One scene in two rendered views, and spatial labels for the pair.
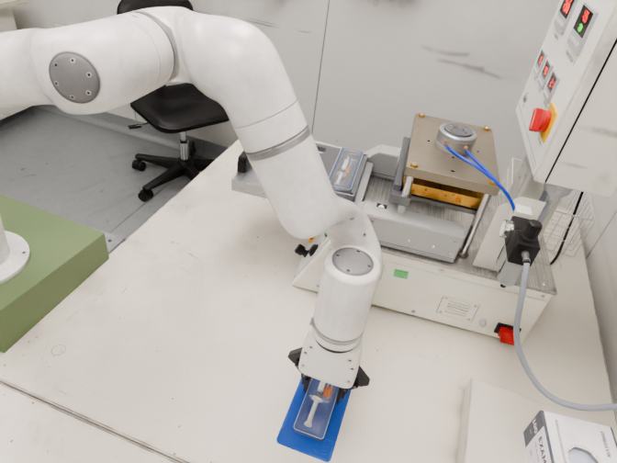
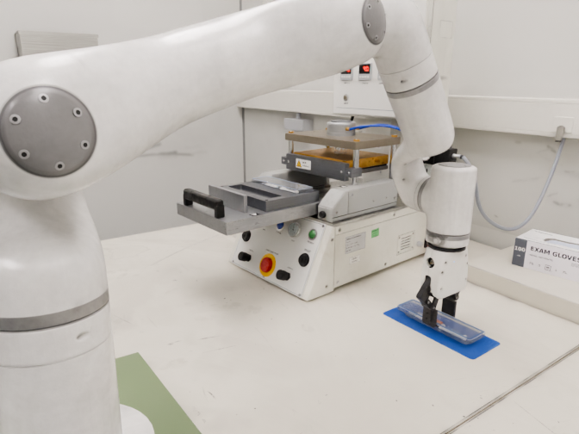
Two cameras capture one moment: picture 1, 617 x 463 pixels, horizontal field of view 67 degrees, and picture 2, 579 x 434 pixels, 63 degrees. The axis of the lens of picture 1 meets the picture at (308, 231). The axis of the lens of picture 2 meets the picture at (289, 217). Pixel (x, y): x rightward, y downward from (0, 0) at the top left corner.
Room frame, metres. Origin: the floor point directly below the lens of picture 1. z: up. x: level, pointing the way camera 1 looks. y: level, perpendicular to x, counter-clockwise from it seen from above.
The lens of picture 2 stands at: (0.18, 0.82, 1.25)
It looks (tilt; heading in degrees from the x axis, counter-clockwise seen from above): 16 degrees down; 310
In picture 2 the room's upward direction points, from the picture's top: straight up
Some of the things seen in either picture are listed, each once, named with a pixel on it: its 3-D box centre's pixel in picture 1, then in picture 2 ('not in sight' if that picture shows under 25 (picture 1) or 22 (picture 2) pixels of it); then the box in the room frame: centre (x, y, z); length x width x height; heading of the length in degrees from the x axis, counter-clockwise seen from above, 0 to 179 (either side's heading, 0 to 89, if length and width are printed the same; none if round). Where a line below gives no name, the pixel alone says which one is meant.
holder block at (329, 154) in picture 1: (326, 170); (267, 193); (0.96, -0.02, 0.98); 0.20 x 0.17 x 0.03; 171
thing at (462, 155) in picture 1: (464, 163); (353, 144); (0.89, -0.31, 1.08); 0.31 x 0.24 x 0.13; 171
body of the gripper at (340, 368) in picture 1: (332, 350); (444, 265); (0.51, -0.07, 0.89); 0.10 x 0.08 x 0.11; 77
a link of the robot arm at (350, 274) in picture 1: (346, 290); (449, 196); (0.52, -0.07, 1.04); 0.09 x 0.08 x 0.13; 163
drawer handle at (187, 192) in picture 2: (252, 150); (202, 201); (0.99, 0.16, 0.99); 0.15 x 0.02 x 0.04; 171
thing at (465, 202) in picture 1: (446, 165); (342, 151); (0.91, -0.27, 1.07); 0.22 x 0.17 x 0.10; 171
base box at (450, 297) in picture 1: (416, 248); (340, 231); (0.90, -0.27, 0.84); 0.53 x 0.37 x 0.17; 81
